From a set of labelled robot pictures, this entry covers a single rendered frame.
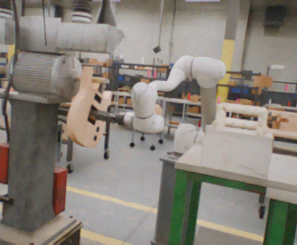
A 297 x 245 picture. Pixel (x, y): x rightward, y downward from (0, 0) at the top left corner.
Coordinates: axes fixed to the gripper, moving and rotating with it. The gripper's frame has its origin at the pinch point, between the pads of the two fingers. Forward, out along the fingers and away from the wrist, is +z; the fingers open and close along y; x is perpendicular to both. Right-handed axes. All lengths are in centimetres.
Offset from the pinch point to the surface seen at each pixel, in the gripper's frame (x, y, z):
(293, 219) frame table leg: -30, 48, -113
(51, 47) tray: 29.6, -20.8, 25.8
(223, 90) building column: 298, 618, -8
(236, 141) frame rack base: -8, -19, -79
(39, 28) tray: 39, -25, 34
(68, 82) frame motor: 14.1, -10.0, 15.4
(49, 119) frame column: -5.3, 4.3, 31.6
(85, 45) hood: 27.4, -28.7, -0.8
